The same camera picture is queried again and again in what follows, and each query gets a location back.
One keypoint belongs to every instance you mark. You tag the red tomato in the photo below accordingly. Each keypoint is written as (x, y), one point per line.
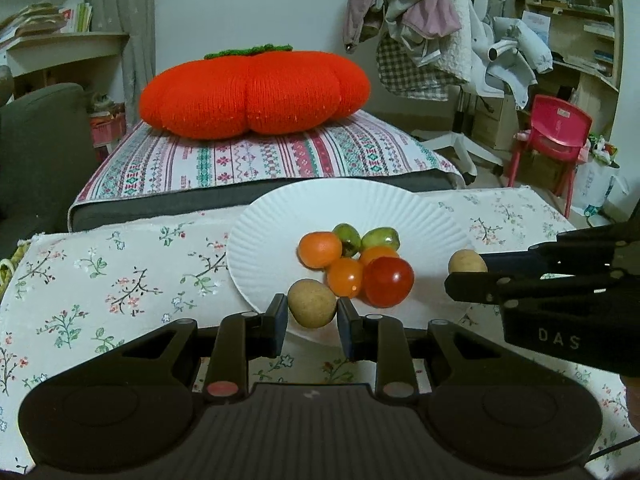
(388, 281)

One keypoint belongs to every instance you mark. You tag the grey sofa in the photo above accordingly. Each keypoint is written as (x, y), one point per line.
(40, 160)

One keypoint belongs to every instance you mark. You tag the striped patterned cushion cover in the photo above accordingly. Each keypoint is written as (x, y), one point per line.
(250, 160)

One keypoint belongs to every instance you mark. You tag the wooden bookshelf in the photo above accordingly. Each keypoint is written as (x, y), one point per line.
(595, 85)

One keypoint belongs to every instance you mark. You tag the white ribbed plate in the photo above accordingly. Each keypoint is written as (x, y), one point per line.
(300, 210)

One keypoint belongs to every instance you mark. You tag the checked cloth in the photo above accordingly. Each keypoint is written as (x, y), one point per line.
(400, 70)

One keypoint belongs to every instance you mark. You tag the person's right forearm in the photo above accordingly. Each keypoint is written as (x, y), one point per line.
(632, 400)

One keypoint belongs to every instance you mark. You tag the orange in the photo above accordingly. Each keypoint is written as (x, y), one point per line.
(345, 277)
(320, 250)
(375, 254)

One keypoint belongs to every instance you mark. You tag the white shelf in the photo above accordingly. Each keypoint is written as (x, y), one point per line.
(65, 55)

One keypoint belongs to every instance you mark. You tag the pink garment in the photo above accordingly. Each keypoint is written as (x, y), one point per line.
(430, 0)

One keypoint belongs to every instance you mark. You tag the white office chair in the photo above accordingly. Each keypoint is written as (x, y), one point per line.
(500, 52)

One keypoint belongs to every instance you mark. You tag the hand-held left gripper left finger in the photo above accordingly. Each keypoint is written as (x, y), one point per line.
(280, 322)

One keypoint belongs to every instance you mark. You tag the white bag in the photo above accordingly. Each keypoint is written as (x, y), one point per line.
(595, 185)

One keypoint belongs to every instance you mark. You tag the cardboard box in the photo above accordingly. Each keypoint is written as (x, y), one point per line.
(495, 120)

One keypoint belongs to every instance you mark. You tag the white quilted blanket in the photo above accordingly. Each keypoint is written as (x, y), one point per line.
(457, 35)

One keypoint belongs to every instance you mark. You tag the pink basket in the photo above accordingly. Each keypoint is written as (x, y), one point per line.
(105, 130)

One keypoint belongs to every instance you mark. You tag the floral tablecloth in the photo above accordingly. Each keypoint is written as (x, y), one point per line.
(125, 270)

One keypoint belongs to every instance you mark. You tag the orange knitted pumpkin cushion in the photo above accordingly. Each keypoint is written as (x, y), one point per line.
(250, 90)

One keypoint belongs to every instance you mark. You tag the green lime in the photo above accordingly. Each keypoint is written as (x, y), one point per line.
(381, 236)
(346, 237)

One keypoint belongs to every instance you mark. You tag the light blue jacket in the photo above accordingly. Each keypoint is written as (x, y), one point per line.
(530, 40)

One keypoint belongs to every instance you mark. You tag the red plastic child chair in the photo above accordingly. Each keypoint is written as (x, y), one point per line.
(555, 125)

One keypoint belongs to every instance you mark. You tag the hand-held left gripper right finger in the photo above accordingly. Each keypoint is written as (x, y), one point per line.
(345, 327)

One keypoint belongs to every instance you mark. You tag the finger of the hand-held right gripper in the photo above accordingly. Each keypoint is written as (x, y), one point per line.
(515, 262)
(475, 287)

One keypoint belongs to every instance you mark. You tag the row of books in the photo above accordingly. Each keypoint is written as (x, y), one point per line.
(75, 17)

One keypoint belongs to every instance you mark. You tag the grey curtain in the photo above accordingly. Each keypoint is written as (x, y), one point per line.
(135, 35)

